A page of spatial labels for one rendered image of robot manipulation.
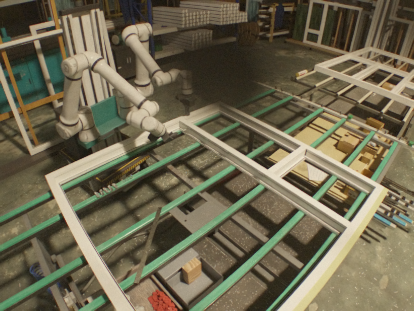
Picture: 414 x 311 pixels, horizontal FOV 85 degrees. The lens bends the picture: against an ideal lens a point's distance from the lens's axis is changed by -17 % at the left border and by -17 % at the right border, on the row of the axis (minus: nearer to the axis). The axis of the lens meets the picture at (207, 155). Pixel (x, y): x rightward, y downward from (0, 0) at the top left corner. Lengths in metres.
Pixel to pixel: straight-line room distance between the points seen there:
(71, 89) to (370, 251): 2.75
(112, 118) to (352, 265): 2.56
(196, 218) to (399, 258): 1.98
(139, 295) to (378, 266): 1.97
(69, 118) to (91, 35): 0.77
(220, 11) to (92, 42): 4.06
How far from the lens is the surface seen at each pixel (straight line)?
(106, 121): 2.64
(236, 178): 2.02
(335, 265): 1.27
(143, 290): 1.50
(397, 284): 2.61
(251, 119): 2.06
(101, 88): 2.62
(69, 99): 2.01
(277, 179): 1.54
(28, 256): 2.72
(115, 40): 5.44
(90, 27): 2.48
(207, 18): 6.30
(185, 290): 1.48
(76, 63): 1.82
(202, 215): 1.42
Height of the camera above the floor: 1.93
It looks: 37 degrees down
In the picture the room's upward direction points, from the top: straight up
